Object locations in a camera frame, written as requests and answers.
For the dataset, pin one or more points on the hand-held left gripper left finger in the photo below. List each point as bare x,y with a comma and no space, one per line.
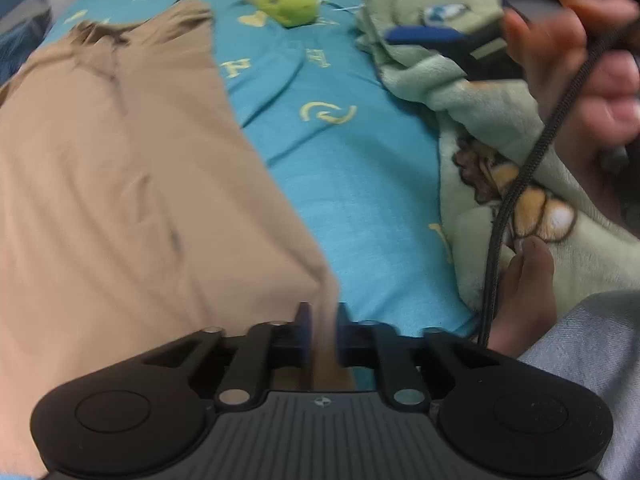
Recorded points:
303,332

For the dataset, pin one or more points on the tan printed t-shirt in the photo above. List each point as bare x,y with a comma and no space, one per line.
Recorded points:
125,185

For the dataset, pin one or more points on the teal patterned bed sheet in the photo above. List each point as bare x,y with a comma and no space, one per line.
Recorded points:
360,200

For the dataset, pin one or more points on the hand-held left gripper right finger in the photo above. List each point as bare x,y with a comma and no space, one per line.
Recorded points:
344,335

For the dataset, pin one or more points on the person's right hand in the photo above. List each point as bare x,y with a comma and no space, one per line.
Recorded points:
555,50

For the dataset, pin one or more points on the person's grey trouser leg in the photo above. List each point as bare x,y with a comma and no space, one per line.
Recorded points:
590,360

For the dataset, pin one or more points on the green plush toy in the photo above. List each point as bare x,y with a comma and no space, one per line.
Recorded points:
292,5

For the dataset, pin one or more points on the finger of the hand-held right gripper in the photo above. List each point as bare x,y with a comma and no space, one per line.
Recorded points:
425,35

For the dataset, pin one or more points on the person's bare foot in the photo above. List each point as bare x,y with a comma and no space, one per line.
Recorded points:
527,290

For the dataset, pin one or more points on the green fleece cartoon blanket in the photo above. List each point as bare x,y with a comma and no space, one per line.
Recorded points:
480,110

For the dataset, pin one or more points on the blue covered chair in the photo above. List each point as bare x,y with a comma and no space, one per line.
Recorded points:
22,0

